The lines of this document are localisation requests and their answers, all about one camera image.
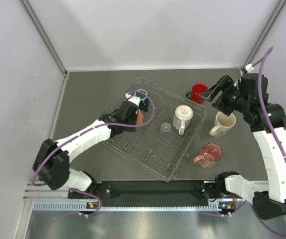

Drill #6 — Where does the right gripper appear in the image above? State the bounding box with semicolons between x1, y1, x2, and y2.
200;75;249;116

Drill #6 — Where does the small orange mug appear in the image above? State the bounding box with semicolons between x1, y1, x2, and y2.
136;110;145;125

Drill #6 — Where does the dark green mug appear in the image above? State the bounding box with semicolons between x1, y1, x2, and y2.
135;89;149;112

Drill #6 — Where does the clear plastic cup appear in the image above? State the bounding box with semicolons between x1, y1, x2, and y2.
160;122;171;133

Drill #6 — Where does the white floral mug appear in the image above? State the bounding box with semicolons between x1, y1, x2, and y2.
172;105;193;135

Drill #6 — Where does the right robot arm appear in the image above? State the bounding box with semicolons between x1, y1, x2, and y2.
200;73;286;220

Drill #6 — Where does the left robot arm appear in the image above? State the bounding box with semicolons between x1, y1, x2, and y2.
32;100;140;198

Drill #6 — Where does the red mug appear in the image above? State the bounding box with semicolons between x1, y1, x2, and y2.
186;83;208;104

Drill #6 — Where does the cream coral pattern mug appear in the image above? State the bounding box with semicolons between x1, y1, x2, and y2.
209;112;237;138

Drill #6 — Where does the pink mug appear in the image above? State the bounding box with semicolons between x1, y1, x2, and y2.
193;143;223;169

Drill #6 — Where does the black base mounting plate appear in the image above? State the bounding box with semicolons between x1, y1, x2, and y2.
67;180;236;207

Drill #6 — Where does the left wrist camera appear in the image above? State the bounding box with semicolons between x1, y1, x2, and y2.
125;93;141;107

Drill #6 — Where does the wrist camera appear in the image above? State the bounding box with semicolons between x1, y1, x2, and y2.
125;93;141;107
240;64;254;75

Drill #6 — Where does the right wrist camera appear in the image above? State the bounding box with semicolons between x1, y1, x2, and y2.
240;64;254;75

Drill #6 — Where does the grey wire dish rack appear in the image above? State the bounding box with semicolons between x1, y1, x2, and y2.
103;78;207;182

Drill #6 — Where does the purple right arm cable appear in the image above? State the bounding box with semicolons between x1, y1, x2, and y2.
242;46;286;237

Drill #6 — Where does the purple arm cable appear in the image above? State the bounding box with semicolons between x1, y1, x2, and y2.
242;46;286;237
30;91;156;217

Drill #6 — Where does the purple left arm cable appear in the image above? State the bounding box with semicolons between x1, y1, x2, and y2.
30;91;156;217

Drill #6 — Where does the slotted cable duct rail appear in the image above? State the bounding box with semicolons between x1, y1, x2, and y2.
33;201;236;212

